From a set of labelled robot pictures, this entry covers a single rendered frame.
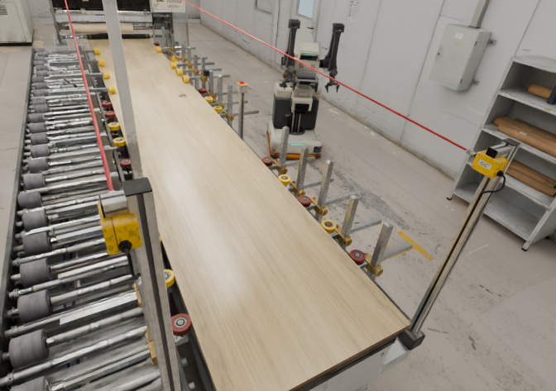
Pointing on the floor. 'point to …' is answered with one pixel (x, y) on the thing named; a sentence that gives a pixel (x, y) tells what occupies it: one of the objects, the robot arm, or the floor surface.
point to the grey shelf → (524, 220)
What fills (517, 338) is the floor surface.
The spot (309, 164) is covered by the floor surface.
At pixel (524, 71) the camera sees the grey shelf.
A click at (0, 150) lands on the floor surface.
